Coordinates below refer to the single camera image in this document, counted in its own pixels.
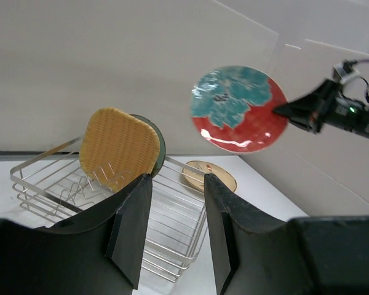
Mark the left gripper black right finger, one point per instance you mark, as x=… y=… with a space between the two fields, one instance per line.
x=256 y=253

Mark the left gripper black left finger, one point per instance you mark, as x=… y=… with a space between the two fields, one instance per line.
x=97 y=251

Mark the light blue flower plate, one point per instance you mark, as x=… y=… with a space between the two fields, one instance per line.
x=162 y=146

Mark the red and teal plate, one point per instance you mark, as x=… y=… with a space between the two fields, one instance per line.
x=232 y=108

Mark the beige floral plate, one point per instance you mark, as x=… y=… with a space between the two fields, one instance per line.
x=196 y=180

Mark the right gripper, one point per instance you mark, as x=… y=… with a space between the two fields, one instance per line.
x=327 y=105

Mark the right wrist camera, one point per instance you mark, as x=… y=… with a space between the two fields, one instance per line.
x=345 y=72

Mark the orange woven oval plate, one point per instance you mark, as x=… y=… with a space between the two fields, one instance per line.
x=117 y=148

